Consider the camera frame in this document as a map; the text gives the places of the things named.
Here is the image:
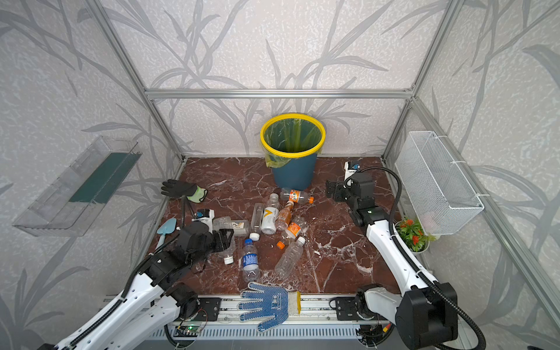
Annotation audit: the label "orange cap label bottle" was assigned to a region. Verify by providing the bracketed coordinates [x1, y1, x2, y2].
[276, 216, 309, 249]

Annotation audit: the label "orange liquid bottle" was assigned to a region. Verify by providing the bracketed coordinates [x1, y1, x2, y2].
[275, 200, 295, 232]

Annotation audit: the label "teal bin with yellow rim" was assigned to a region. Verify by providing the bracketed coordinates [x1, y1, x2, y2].
[260, 113, 326, 190]

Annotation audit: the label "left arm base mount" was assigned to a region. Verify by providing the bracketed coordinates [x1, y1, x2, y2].
[176, 297, 222, 322]

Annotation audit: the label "clear bottle blue label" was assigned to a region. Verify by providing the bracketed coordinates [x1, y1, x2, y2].
[241, 239, 260, 282]

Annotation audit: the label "white wire mesh basket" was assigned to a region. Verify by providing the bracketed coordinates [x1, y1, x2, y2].
[395, 131, 484, 236]

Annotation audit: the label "blue dotted knit glove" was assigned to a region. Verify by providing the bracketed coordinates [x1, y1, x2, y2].
[238, 281, 301, 333]

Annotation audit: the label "clear plastic wall tray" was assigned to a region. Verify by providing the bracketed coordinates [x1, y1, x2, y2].
[13, 136, 142, 237]

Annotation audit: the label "black green work glove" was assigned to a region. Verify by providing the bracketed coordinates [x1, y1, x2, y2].
[161, 179, 208, 204]

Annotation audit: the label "white yellow label bottle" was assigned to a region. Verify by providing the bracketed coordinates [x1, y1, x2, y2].
[260, 193, 280, 235]

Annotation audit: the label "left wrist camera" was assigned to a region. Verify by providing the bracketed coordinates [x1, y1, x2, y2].
[193, 209, 214, 233]

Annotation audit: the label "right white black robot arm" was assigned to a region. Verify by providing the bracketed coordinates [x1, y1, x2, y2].
[326, 161, 487, 349]

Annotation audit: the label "slim clear bottle white cap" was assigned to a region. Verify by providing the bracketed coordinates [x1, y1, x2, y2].
[249, 203, 265, 241]

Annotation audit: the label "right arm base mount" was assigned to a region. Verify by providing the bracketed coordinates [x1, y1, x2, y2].
[329, 297, 365, 322]

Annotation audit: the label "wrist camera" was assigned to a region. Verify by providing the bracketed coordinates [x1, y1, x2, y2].
[193, 209, 214, 233]
[344, 160, 360, 180]

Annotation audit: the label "potted plant red flowers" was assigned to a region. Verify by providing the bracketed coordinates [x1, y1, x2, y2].
[395, 218, 437, 255]

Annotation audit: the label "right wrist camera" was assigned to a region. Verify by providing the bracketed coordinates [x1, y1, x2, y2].
[344, 160, 360, 180]

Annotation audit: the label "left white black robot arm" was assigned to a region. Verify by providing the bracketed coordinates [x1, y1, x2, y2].
[41, 221, 233, 349]

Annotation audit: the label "green circuit board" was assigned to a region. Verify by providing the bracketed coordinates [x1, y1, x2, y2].
[173, 324, 206, 338]

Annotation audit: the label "orange label bottle top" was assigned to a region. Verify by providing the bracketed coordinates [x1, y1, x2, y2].
[280, 188, 314, 204]

